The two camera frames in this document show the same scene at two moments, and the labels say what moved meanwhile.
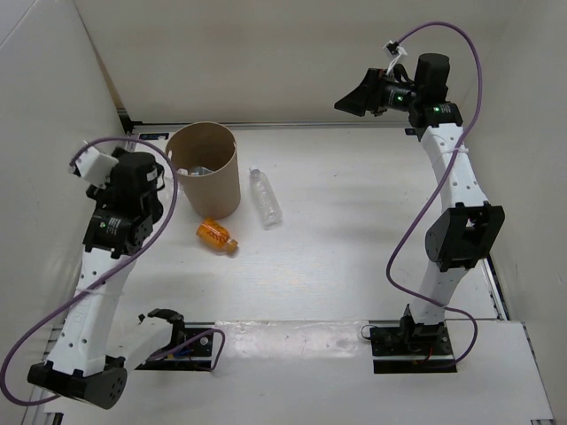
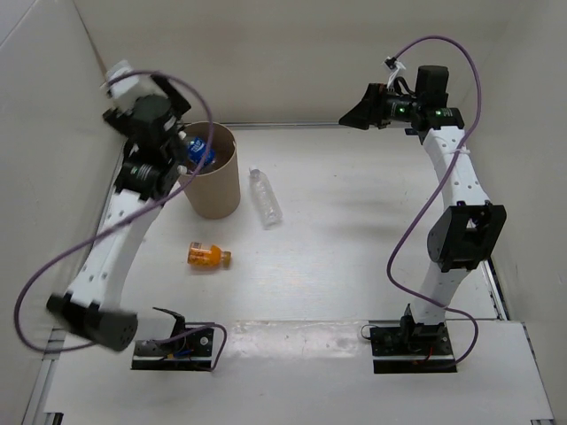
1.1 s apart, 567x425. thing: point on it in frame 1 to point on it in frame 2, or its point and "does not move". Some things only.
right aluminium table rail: x=495 y=289 does not move
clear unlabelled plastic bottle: x=267 y=201 does not move
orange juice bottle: x=213 y=234 to x=210 y=256
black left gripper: x=105 y=195 to x=179 y=105
